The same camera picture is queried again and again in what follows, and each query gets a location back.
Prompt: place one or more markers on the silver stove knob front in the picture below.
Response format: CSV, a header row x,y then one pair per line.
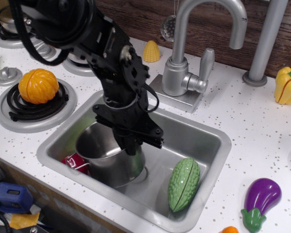
x,y
10,76

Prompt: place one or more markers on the front stove burner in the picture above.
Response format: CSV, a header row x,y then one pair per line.
x,y
20,116

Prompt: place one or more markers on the orange toy pumpkin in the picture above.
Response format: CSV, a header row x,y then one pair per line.
x,y
38,86

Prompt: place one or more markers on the silver stove knob back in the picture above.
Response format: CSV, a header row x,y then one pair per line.
x,y
45,51

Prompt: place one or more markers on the steel pot with lid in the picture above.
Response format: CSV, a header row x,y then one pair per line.
x,y
76,59

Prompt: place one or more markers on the green toy bitter melon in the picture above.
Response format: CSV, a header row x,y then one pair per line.
x,y
183,184

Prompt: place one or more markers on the steel pot back left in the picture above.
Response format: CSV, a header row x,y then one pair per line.
x,y
7,21

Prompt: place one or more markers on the yellow sponge cloth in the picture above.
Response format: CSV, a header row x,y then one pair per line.
x,y
20,221

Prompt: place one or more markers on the grey vertical pole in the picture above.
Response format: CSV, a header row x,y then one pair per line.
x,y
256,77

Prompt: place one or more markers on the yellow toy bell pepper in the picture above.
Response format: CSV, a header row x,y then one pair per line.
x,y
283,86

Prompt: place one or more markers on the yellow toy corn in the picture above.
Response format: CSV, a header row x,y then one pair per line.
x,y
151,52

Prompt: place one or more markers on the purple toy eggplant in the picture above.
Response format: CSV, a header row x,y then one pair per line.
x,y
262,195

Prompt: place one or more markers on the stainless steel sink basin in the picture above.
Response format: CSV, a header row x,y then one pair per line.
x,y
183,138

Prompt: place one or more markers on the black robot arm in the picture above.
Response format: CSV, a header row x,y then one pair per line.
x,y
50,30

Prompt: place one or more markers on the blue clamp tool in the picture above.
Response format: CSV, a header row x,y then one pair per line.
x,y
14,198

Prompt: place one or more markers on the back left stove burner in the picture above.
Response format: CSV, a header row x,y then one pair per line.
x,y
11,44

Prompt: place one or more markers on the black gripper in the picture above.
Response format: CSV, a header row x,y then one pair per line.
x,y
131,126

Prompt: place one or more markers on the orange toy fruit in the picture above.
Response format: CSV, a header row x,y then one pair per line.
x,y
230,229

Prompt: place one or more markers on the stainless steel pot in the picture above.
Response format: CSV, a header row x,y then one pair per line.
x,y
108,163

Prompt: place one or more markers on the red toy pepper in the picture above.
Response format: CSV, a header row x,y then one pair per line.
x,y
76,162

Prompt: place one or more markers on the silver stove knob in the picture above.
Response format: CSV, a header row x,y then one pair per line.
x,y
10,76
45,51

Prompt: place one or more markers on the hanging metal strainer ladle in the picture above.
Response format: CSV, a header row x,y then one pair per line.
x,y
168,24

